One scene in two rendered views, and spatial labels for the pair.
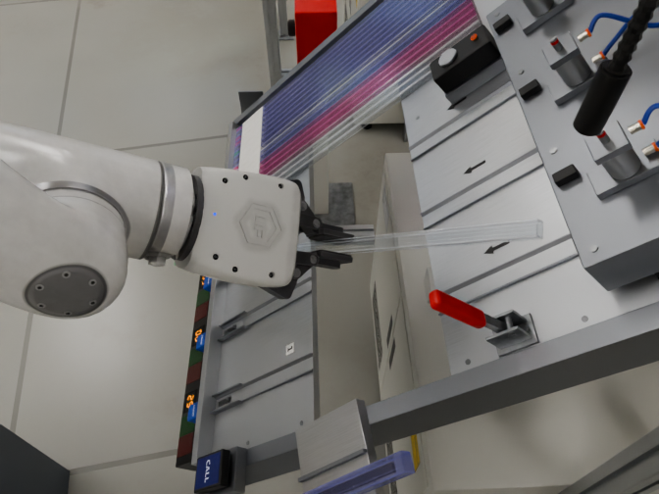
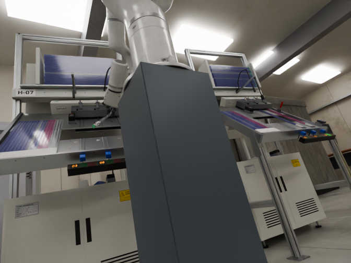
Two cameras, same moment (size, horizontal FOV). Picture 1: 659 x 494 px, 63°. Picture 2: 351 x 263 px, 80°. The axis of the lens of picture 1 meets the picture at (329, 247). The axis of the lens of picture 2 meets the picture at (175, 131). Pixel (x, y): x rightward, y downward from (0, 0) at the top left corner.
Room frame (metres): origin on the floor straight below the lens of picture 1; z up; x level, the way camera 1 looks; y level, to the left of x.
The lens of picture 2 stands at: (0.43, 1.18, 0.42)
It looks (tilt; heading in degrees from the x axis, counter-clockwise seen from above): 19 degrees up; 248
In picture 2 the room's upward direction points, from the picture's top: 13 degrees counter-clockwise
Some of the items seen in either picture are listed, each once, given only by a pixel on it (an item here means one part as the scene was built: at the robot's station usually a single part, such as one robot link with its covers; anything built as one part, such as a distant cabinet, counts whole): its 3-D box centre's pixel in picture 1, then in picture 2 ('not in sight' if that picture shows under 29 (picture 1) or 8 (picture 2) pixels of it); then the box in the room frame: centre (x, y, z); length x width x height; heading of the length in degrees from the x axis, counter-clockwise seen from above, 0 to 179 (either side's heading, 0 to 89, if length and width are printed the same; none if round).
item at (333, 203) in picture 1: (318, 123); not in sight; (1.24, 0.03, 0.39); 0.24 x 0.24 x 0.78; 2
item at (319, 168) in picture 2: not in sight; (277, 151); (-3.51, -2.56, 1.06); 1.67 x 1.27 x 2.12; 11
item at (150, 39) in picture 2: not in sight; (154, 60); (0.26, 0.74, 0.79); 0.19 x 0.19 x 0.18
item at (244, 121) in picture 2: not in sight; (259, 157); (-0.93, -0.33, 0.65); 1.01 x 0.73 x 1.29; 92
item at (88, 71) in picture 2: not in sight; (82, 75); (0.48, -0.34, 1.52); 0.51 x 0.13 x 0.27; 2
